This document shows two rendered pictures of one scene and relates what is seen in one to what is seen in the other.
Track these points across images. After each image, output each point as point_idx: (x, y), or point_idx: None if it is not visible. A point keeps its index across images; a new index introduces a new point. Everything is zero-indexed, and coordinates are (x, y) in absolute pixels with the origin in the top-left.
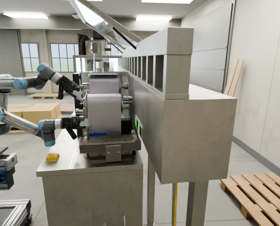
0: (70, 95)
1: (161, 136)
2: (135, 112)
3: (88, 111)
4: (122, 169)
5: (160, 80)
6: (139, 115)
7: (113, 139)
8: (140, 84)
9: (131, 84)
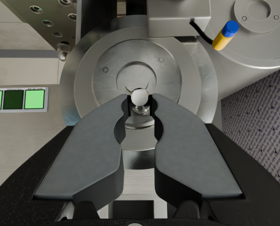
0: None
1: None
2: (56, 114)
3: (76, 42)
4: None
5: None
6: (2, 122)
7: (51, 13)
8: None
9: (139, 170)
